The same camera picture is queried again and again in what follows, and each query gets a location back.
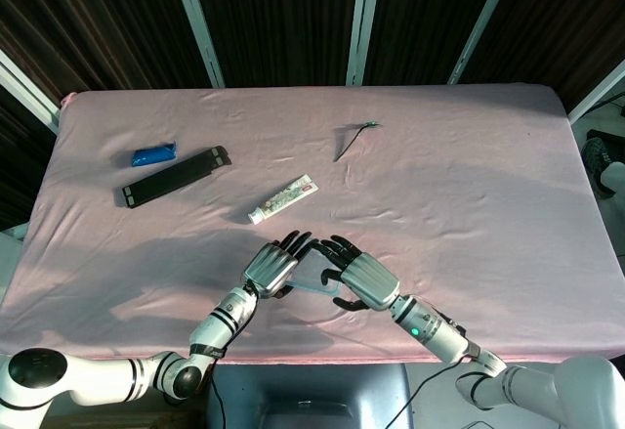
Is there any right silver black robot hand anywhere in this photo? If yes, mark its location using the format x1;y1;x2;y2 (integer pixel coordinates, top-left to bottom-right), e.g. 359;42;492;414
319;235;401;312

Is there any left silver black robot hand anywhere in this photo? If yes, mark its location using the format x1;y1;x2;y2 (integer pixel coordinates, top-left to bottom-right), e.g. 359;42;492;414
242;230;319;300

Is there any blue container lid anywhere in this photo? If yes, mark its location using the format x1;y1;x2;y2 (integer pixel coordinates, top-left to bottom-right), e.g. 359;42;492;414
291;250;343;299

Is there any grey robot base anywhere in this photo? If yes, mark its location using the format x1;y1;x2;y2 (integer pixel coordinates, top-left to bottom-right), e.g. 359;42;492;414
204;363;416;429

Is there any white toothpaste tube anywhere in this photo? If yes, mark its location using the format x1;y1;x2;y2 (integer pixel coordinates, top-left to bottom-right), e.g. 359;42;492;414
247;173;320;226

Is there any pink tablecloth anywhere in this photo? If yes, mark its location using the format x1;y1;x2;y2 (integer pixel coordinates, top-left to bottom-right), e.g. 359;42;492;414
0;83;625;366

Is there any black rectangular bar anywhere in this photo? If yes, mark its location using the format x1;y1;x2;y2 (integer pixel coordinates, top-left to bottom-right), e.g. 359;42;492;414
114;145;233;209

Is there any blue plastic packet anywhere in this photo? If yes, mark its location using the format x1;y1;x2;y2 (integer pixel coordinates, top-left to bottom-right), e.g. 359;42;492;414
131;139;179;168

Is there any dark sneaker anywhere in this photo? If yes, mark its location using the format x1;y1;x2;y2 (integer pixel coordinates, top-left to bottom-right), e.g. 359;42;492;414
583;137;617;199

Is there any dark brown pleated curtain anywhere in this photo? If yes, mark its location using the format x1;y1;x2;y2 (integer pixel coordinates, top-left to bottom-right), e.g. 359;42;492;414
0;0;625;233

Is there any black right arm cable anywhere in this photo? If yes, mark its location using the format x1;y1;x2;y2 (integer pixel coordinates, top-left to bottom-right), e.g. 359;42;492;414
390;358;489;429

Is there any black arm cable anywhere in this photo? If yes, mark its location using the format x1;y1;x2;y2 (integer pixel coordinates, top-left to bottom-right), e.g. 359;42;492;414
207;354;227;429
390;358;489;429

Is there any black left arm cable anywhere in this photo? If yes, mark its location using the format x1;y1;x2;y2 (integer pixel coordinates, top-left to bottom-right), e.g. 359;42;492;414
207;354;227;429

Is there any white metal frame post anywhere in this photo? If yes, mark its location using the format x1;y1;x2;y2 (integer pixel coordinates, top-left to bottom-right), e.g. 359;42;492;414
447;0;521;86
168;0;226;89
568;57;625;123
0;50;61;135
345;0;385;87

